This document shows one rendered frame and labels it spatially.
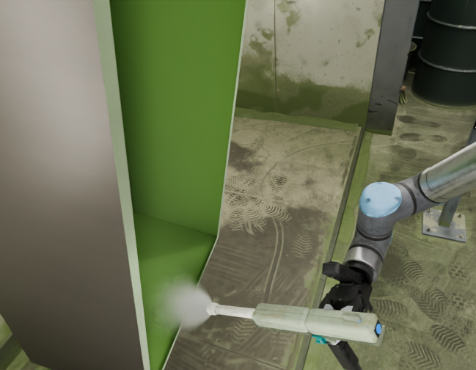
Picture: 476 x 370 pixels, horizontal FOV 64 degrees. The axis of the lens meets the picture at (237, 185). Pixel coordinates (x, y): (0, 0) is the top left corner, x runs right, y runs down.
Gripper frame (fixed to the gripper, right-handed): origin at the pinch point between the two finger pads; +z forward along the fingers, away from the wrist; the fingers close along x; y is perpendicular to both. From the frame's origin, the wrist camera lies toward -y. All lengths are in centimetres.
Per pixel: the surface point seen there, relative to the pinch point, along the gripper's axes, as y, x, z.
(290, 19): -45, 79, -189
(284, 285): 45, 64, -52
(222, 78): -53, 21, -36
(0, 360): -3, 132, 33
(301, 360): 54, 46, -24
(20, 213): -57, 15, 25
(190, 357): 35, 80, -5
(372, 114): 36, 58, -197
